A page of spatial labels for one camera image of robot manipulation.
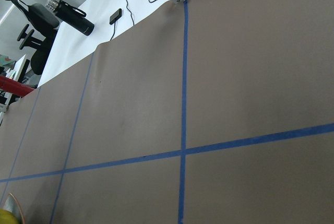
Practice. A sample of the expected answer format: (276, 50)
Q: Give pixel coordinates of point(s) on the red cylinder object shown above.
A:
(14, 87)

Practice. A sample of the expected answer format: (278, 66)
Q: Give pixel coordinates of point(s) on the black water bottle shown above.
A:
(71, 15)

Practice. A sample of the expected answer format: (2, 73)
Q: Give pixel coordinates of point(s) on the grey square plate orange rim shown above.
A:
(12, 205)

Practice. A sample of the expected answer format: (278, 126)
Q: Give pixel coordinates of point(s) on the small black puck device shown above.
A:
(115, 16)

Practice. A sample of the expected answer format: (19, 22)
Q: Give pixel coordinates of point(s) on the black office chair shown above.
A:
(39, 33)

